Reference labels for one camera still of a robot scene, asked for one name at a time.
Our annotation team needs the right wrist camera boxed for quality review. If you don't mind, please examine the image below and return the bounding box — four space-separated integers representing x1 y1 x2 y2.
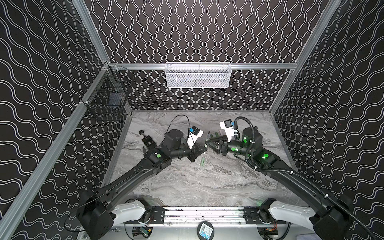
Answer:
220 119 240 142

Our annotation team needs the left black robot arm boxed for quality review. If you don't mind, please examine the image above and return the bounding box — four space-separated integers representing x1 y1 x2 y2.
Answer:
76 126 207 240

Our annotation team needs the round black labelled disc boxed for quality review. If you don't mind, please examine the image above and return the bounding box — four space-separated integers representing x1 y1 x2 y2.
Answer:
197 221 215 240

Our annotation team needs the small black clamp vise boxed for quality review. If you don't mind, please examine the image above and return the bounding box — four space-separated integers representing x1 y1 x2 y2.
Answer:
139 130 157 150

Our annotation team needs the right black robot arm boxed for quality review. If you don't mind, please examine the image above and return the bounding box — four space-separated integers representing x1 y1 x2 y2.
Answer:
206 117 377 240

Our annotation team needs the grey cloth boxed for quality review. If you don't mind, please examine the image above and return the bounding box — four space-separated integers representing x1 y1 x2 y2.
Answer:
300 234 322 240

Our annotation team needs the black wire basket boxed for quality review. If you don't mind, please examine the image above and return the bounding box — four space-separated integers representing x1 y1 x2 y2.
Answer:
80 62 132 122

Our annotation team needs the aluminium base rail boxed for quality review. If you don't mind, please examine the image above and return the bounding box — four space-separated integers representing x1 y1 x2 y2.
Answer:
125 206 307 227

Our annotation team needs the white wire mesh basket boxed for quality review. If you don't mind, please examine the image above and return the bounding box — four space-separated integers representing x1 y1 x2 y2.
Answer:
165 62 232 89

